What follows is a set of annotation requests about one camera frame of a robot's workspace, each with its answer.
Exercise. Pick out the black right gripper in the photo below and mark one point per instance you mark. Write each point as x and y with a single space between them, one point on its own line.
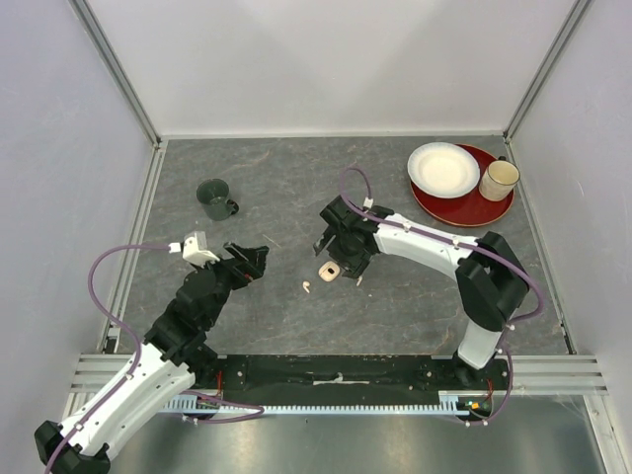
355 265

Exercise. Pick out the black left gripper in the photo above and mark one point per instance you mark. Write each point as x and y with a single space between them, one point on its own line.
243 270

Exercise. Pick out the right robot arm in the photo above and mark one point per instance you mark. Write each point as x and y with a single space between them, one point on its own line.
492 284

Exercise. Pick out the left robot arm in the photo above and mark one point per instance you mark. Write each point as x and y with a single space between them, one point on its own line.
166 362

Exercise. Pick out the beige earbud charging case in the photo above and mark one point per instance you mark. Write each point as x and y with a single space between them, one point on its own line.
329 271

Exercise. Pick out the dark green mug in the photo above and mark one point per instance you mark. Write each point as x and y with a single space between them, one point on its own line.
214 197

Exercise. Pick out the white plate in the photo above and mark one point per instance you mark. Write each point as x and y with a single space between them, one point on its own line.
443 170

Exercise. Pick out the red round tray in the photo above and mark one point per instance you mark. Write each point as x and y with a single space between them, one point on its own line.
472 210

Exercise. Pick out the beige patterned cup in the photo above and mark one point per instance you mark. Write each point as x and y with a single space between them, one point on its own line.
498 180

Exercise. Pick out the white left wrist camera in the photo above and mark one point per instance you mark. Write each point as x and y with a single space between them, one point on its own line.
194 249

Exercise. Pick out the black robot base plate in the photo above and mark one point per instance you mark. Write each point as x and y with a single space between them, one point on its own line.
346 380

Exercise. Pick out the light blue cable duct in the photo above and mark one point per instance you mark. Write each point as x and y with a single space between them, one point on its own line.
191 405

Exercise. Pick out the aluminium frame rails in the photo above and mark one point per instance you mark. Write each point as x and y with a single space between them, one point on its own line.
609 436

